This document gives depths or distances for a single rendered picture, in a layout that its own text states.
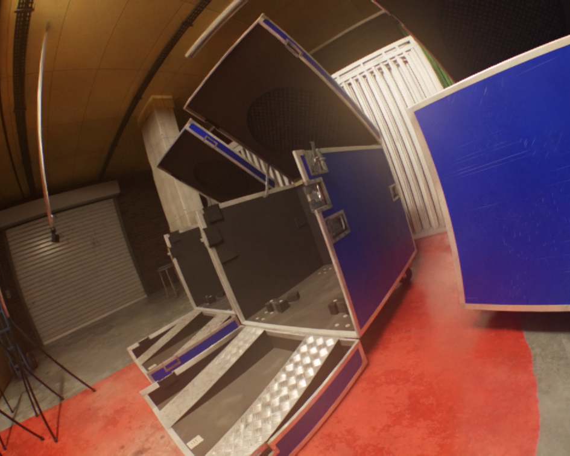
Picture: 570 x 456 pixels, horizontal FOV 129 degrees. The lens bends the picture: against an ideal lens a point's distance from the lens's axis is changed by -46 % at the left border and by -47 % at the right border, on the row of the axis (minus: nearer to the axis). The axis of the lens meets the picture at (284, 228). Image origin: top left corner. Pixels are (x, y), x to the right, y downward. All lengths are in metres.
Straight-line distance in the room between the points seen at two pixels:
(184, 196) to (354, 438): 3.46
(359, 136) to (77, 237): 6.04
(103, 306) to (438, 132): 6.42
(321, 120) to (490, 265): 1.36
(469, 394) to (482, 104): 0.92
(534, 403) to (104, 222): 6.95
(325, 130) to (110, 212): 5.77
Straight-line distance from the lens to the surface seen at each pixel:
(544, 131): 0.85
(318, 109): 1.73
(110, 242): 6.58
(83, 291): 6.39
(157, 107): 4.28
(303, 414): 0.90
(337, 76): 3.13
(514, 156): 0.86
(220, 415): 1.25
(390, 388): 1.06
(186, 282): 2.58
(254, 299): 1.75
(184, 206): 3.69
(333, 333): 1.17
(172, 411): 1.44
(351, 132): 1.79
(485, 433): 0.89
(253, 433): 1.02
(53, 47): 3.29
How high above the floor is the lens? 0.76
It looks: 4 degrees down
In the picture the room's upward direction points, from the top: 20 degrees counter-clockwise
